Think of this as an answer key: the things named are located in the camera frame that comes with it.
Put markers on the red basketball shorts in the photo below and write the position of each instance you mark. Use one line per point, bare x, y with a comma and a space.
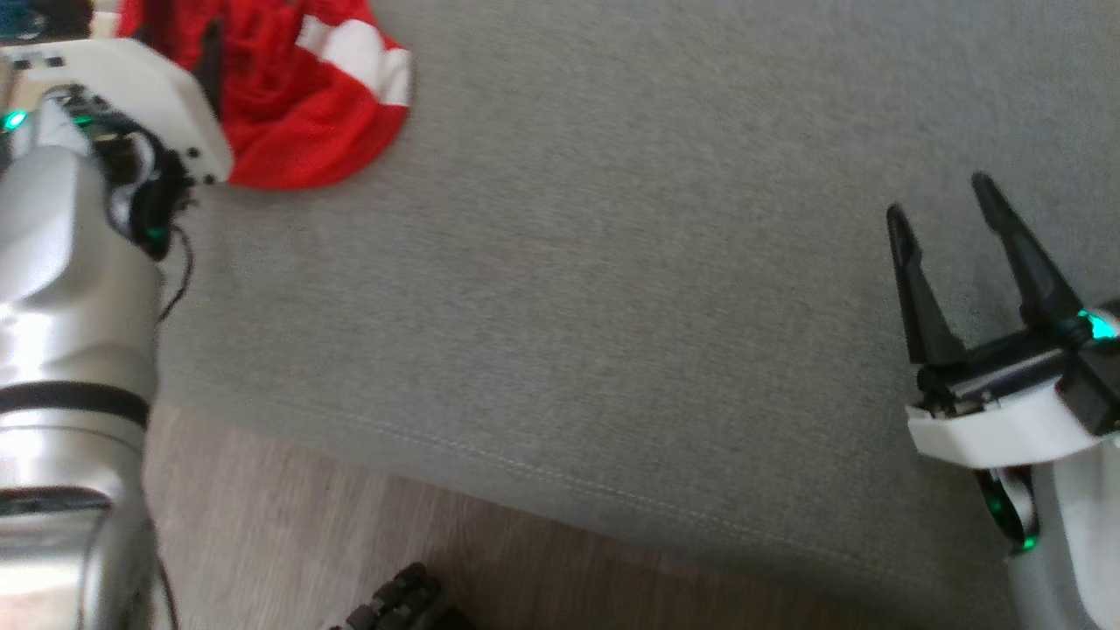
297, 131

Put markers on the grey fabric sofa seat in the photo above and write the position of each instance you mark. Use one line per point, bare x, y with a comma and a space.
612, 262

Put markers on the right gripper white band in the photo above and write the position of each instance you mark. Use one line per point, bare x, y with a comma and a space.
989, 433

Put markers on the left robot arm silver white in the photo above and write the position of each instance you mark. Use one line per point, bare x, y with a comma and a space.
70, 306

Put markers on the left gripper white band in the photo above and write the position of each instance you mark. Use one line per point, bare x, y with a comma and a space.
149, 87

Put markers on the black ribbed wheel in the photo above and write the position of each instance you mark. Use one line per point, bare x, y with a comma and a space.
402, 604

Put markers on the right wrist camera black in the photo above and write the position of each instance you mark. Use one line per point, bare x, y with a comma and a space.
1094, 394

